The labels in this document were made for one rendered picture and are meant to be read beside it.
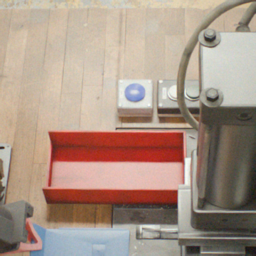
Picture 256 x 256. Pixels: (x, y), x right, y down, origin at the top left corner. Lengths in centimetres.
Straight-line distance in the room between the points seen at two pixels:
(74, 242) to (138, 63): 44
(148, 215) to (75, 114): 26
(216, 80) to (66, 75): 79
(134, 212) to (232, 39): 63
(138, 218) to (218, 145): 55
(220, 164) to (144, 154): 56
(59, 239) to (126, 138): 25
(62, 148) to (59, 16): 33
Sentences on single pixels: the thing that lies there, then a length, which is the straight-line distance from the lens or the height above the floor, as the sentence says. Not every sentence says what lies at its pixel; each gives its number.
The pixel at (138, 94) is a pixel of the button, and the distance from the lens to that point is 136.
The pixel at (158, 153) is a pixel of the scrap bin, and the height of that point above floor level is 90.
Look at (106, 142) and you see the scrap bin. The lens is 133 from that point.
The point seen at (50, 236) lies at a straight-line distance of 118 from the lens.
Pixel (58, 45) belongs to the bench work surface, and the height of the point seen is 90.
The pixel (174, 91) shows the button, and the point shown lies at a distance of 137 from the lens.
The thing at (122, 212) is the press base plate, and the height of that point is 90.
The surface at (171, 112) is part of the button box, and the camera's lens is 137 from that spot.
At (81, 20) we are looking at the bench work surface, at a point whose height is 90.
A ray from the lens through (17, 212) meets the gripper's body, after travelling 108.
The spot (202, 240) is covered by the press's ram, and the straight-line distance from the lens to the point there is 97.
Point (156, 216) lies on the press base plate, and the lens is 128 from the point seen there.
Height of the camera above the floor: 207
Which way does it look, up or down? 58 degrees down
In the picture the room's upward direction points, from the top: 5 degrees counter-clockwise
